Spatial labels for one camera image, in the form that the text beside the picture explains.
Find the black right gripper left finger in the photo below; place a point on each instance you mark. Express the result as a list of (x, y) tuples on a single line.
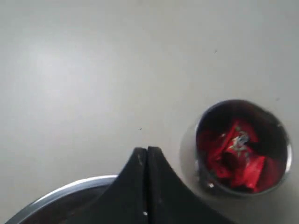
[(123, 201)]

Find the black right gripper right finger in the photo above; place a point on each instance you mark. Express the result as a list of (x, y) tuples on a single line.
[(170, 201)]

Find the red candy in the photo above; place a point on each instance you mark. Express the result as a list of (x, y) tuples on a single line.
[(218, 160), (248, 173), (235, 144)]

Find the stainless steel cup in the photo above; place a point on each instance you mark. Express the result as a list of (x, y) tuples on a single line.
[(273, 143)]

